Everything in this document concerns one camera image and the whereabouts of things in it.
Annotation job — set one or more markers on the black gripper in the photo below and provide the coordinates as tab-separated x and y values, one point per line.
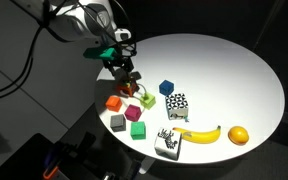
124	56

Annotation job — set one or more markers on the orange soft number dice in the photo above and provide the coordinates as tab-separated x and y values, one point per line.
130	89

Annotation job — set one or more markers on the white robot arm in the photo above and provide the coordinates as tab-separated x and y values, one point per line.
77	20

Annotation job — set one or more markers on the blue patterned number dice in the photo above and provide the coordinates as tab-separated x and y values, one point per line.
176	106

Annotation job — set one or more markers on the small orange cube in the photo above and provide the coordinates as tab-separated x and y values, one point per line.
113	103

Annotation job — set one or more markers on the small lime green cube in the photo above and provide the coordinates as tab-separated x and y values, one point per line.
148	101

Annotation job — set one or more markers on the small magenta cube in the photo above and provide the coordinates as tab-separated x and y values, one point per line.
132	113

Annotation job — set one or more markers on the small blue cube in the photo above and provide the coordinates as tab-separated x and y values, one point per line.
166	87

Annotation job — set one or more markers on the small grey cube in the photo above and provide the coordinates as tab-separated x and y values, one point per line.
118	123

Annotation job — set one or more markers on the white table leg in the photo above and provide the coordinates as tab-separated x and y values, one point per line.
145	165

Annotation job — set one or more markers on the yellow banana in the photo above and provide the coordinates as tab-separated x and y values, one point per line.
200	136

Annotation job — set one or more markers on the purple clamp with orange tip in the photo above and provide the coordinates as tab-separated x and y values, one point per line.
50	171

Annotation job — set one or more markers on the dark grey mounting plate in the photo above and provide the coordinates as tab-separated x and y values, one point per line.
20	160

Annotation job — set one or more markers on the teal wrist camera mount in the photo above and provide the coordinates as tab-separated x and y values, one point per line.
100	53

